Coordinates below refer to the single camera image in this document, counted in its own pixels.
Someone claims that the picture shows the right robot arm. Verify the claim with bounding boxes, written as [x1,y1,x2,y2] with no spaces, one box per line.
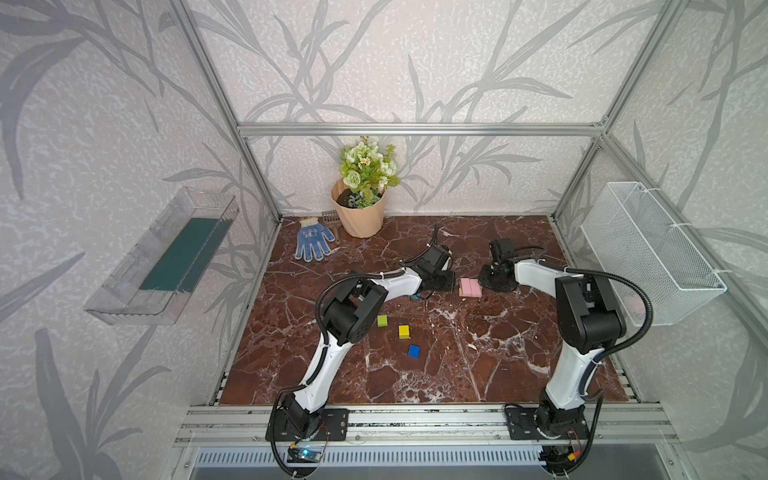
[479,238,654,440]

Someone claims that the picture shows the beige flower pot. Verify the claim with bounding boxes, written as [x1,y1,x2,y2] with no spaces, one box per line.
[331,179,387,238]

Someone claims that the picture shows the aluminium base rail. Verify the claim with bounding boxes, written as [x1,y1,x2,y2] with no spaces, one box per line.
[174,403,679,447]

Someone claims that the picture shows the pink object in basket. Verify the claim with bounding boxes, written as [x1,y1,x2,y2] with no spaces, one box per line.
[622,294,646,318]

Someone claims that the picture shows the white wire mesh basket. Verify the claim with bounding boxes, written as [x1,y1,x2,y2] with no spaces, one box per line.
[581,182,727,326]

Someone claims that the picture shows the clear plastic wall shelf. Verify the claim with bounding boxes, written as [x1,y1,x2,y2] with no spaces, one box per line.
[84,187,239,326]

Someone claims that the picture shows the blue work glove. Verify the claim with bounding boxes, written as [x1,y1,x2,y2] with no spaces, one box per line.
[295,217,336,262]

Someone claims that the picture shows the small brown brush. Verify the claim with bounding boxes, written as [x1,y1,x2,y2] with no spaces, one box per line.
[321,210,341,227]

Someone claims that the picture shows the green white artificial flowers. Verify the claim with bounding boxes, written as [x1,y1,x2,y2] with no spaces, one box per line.
[337,137,400,209]

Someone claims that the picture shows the left circuit board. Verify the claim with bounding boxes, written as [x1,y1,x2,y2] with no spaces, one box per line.
[287,445,323,463]

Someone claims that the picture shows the long pink wood block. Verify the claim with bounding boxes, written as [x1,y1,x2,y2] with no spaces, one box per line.
[459,278,473,297]

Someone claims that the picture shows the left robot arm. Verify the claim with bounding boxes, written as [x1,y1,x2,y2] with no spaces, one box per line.
[266,240,455,441]

